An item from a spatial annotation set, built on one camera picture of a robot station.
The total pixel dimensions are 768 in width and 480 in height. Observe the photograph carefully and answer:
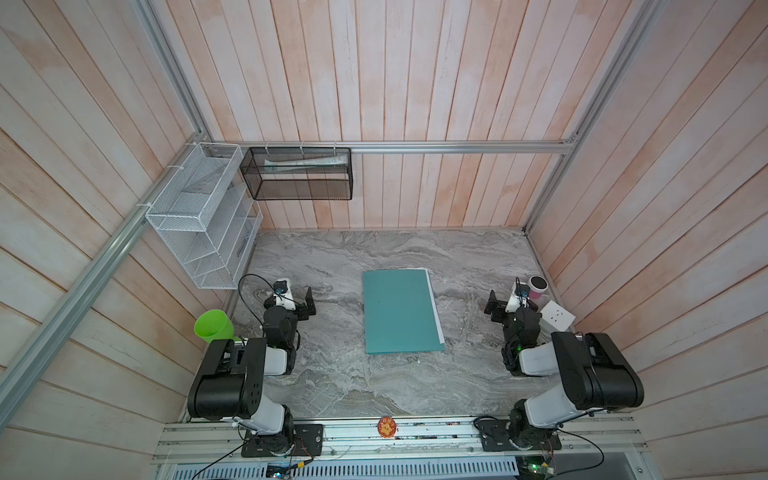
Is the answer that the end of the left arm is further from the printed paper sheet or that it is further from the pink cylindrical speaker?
the pink cylindrical speaker

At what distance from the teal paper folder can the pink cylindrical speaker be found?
338mm

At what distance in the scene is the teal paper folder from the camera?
0.92 meters

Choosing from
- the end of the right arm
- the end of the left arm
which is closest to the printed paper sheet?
the end of the right arm

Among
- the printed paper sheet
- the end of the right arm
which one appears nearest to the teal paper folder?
the printed paper sheet

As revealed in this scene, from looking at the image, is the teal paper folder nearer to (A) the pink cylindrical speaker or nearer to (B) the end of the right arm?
(B) the end of the right arm

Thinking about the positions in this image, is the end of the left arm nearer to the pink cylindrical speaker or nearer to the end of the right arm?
the end of the right arm

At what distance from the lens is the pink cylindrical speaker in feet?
3.24
